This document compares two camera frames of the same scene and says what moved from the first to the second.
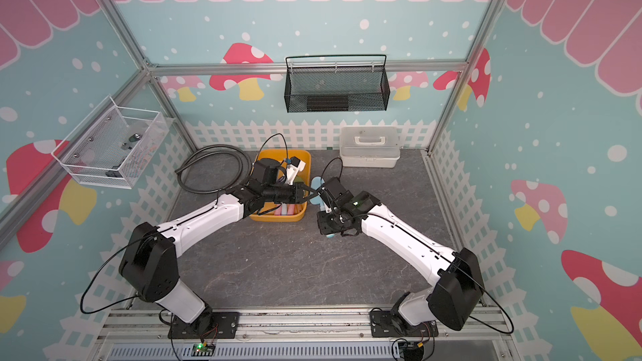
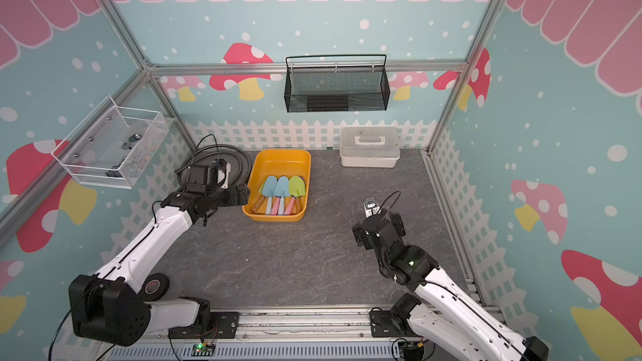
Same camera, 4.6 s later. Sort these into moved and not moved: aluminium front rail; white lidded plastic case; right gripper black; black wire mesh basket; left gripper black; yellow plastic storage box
Moved: left gripper black; right gripper black
Not moved: white lidded plastic case; yellow plastic storage box; black wire mesh basket; aluminium front rail
